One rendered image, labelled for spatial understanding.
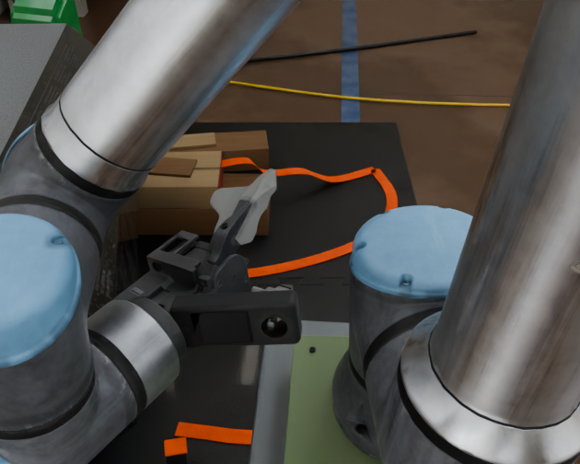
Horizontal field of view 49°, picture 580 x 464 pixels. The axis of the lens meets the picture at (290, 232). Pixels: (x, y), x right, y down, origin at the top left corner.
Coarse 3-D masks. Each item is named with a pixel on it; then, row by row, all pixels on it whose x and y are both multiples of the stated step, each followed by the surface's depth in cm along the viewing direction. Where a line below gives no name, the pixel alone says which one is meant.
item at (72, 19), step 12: (24, 0) 294; (36, 0) 293; (48, 0) 292; (60, 0) 295; (72, 0) 299; (12, 12) 297; (24, 12) 294; (36, 12) 293; (48, 12) 291; (60, 12) 293; (72, 12) 300; (72, 24) 302
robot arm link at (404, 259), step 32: (384, 224) 65; (416, 224) 65; (448, 224) 65; (352, 256) 65; (384, 256) 61; (416, 256) 61; (448, 256) 61; (352, 288) 66; (384, 288) 59; (416, 288) 58; (448, 288) 57; (352, 320) 68; (384, 320) 60; (416, 320) 57; (352, 352) 72
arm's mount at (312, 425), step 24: (312, 336) 89; (336, 336) 89; (312, 360) 86; (336, 360) 86; (312, 384) 83; (288, 408) 80; (312, 408) 80; (288, 432) 78; (312, 432) 77; (336, 432) 77; (288, 456) 75; (312, 456) 75; (336, 456) 75; (360, 456) 75
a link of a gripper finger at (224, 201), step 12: (264, 180) 63; (276, 180) 65; (216, 192) 65; (228, 192) 64; (240, 192) 64; (252, 192) 62; (264, 192) 63; (216, 204) 64; (228, 204) 64; (252, 204) 62; (264, 204) 63; (228, 216) 63; (252, 216) 62; (216, 228) 63; (240, 228) 61; (252, 228) 62; (240, 240) 61
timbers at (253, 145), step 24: (216, 144) 279; (240, 144) 279; (264, 144) 279; (240, 168) 281; (264, 168) 282; (144, 216) 242; (168, 216) 242; (192, 216) 242; (216, 216) 242; (264, 216) 241
